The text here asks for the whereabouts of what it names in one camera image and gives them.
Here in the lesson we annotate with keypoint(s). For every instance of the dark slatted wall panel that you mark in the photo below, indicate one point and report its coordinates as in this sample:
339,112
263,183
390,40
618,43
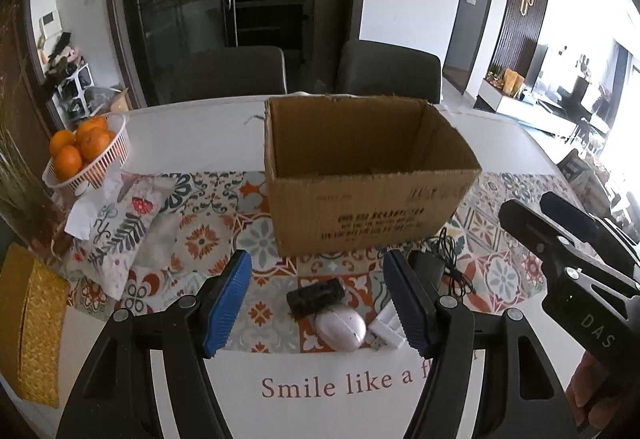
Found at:
510,34

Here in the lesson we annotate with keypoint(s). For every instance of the yellow woven mat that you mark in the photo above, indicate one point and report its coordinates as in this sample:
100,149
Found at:
30,329

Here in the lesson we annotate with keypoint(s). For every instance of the white battery charger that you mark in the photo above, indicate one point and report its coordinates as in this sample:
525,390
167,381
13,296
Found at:
387,326

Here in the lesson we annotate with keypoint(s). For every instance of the dark hallway door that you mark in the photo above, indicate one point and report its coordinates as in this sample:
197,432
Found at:
472,19

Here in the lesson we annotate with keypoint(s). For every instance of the person's right hand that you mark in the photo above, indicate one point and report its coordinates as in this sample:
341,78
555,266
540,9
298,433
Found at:
585,389

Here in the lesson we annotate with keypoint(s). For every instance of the silver oval mouse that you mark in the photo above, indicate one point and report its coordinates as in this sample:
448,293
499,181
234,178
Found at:
340,331

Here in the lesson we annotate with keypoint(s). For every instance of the patterned table runner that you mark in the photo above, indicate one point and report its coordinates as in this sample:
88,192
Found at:
215,239

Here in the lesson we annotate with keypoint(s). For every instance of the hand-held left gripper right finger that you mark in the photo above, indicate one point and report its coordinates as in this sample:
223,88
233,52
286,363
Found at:
570,219

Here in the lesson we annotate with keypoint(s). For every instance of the white low cabinet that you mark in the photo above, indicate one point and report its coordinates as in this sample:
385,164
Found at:
510,104

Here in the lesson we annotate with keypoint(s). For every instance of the white cluttered shelf rack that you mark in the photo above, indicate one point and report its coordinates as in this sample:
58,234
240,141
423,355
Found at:
70,79

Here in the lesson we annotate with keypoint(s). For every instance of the orange fruit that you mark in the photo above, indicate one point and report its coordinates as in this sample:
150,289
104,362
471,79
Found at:
62,139
92,123
67,164
95,144

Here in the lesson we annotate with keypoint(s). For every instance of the flat screen television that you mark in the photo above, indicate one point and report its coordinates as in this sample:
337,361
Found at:
536,64

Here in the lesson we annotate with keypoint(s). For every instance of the wooden chair with cushion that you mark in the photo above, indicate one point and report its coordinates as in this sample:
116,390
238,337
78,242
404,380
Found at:
585,179

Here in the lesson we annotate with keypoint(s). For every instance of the white wall intercom panel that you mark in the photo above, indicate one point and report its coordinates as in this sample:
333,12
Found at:
48,26

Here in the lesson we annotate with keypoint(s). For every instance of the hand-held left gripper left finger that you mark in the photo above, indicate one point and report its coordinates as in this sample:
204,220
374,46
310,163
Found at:
530,224

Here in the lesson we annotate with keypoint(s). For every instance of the grey dining chair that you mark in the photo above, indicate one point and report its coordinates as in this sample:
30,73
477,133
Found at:
230,74
390,69

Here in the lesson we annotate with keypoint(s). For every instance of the glass vase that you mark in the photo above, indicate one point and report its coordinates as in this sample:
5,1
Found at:
35,229

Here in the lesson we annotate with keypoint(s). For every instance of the brown cardboard box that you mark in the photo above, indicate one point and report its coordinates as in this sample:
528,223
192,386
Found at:
350,214

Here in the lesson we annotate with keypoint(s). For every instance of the white tissue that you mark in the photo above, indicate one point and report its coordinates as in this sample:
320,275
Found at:
85,214

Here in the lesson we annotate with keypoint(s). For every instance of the floral fabric tissue pouch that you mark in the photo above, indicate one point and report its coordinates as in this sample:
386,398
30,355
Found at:
130,229

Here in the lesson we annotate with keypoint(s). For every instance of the black rectangular gadget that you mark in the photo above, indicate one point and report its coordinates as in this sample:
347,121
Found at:
315,296

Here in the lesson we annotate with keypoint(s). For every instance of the dark glass sliding door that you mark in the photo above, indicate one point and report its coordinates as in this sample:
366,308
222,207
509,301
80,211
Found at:
190,9

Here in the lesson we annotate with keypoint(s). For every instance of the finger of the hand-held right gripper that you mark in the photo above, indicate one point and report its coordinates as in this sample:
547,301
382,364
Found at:
407,304
225,309

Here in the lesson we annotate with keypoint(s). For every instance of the brown wooden door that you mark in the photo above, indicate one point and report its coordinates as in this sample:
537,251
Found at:
20,69

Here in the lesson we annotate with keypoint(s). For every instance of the white and orange plastic basket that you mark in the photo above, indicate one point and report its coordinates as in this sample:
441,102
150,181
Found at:
105,159

